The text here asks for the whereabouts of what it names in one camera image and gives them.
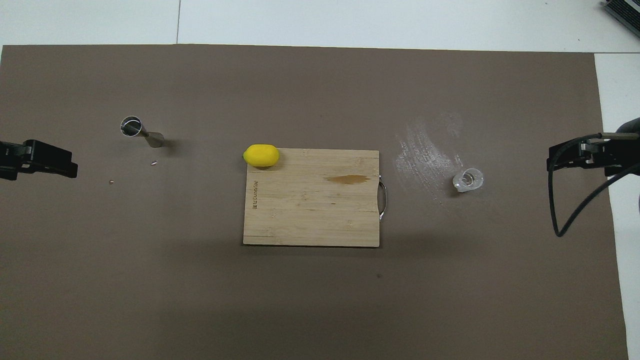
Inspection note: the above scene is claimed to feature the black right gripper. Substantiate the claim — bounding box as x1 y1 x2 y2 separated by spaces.
547 138 640 177

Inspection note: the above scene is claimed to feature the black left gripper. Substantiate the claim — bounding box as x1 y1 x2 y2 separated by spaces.
0 139 79 181

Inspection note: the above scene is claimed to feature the steel double jigger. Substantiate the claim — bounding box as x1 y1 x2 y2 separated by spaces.
120 116 165 149

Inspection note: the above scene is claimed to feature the clear plastic cup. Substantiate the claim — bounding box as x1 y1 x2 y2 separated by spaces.
452 168 485 193

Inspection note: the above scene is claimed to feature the grey ribbed device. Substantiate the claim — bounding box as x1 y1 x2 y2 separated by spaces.
601 0 640 38

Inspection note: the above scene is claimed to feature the yellow lemon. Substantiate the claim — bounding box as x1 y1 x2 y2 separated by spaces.
243 144 280 168

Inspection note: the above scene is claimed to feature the wooden cutting board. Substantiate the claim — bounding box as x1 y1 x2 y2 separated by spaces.
243 148 388 248

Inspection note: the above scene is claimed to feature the brown table mat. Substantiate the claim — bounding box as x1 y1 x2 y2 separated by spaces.
0 44 630 360

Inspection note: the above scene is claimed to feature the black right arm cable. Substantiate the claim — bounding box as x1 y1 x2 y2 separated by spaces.
546 132 640 238

